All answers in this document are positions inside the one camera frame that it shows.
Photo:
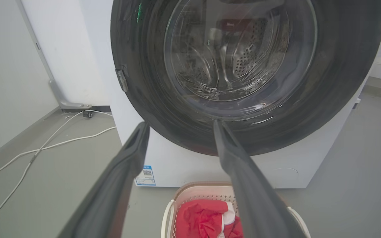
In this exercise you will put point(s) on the white washing machine body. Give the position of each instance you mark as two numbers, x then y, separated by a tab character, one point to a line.
184	165

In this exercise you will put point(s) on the white garment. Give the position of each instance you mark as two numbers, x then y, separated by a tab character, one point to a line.
228	216

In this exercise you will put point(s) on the red garment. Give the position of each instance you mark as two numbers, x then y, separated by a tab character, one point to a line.
203	219

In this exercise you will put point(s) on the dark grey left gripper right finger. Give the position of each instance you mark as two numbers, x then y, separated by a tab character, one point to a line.
250	188

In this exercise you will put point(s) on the pink perforated laundry basket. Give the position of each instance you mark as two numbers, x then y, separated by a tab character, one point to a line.
203	193

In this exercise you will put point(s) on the blue white energy label sticker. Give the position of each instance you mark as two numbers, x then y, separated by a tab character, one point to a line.
145	175

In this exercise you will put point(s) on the round dark washing machine door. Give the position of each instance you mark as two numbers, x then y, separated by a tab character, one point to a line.
243	66

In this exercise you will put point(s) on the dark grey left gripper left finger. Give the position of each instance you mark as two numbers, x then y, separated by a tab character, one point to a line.
111	191

